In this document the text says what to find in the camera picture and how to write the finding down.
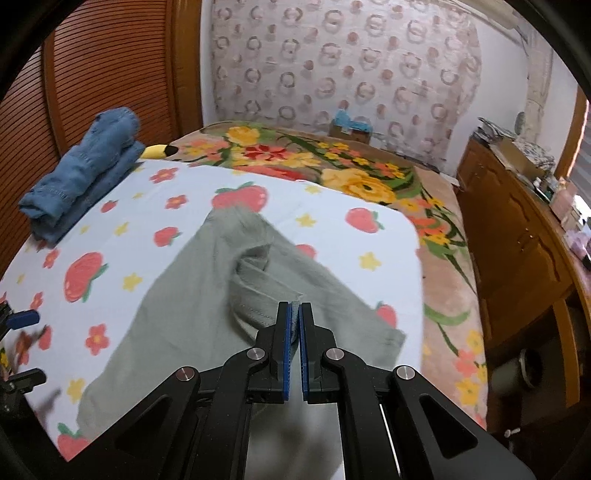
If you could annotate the wooden louvered wardrobe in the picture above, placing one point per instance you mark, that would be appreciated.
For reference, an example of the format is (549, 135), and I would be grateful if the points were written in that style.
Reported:
(115, 60)

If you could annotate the grey round object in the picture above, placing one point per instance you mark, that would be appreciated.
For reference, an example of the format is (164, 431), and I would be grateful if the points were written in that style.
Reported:
(521, 369)

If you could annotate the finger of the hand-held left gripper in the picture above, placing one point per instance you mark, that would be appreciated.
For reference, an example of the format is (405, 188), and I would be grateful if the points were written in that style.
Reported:
(23, 319)
(27, 378)

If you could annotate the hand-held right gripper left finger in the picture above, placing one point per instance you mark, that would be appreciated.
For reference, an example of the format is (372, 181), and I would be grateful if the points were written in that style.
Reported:
(288, 344)

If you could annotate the floral cloth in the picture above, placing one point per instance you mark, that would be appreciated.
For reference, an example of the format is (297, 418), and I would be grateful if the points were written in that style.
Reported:
(538, 154)

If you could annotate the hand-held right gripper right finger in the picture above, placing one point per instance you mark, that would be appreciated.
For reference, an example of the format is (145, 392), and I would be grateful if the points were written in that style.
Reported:
(304, 346)

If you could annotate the grey window blind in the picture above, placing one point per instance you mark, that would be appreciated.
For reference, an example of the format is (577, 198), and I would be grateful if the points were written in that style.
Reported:
(582, 157)

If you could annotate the small cardboard box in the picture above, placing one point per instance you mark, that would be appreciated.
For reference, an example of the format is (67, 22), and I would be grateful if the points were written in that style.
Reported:
(353, 136)

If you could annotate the white oval fan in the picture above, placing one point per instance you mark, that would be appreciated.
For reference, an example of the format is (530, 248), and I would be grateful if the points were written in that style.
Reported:
(521, 123)

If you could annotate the pink bottle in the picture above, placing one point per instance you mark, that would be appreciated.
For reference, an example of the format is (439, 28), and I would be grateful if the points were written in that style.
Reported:
(567, 198)

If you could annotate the stack of papers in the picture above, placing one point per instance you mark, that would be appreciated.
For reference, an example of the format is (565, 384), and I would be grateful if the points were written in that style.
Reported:
(491, 129)

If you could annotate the white strawberry print sheet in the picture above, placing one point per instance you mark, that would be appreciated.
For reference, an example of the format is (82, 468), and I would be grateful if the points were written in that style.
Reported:
(295, 203)

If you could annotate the grey-green pants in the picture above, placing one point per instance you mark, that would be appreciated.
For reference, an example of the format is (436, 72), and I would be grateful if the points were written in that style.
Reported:
(194, 286)

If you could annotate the open cardboard box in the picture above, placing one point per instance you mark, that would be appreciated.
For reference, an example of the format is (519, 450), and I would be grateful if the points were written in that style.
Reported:
(512, 157)

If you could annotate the wooden sideboard cabinet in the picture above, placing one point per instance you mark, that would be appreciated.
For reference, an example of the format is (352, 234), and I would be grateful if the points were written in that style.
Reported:
(508, 221)

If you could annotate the blue plastic bag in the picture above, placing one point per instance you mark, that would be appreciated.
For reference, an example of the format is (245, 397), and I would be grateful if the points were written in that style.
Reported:
(351, 120)

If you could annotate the purple tissue pack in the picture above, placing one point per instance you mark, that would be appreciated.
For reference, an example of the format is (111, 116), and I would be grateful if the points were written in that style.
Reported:
(579, 242)

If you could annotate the cream lace curtain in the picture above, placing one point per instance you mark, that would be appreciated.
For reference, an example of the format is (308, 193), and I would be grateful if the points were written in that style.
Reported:
(540, 83)

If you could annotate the yellow plush toy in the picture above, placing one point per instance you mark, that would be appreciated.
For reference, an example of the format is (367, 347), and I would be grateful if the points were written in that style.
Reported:
(157, 151)

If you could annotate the circle pattern wall curtain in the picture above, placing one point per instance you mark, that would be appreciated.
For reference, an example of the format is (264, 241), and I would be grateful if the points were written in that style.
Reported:
(323, 69)

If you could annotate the folded blue jeans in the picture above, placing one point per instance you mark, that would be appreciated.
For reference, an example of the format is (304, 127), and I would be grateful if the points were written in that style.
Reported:
(83, 175)

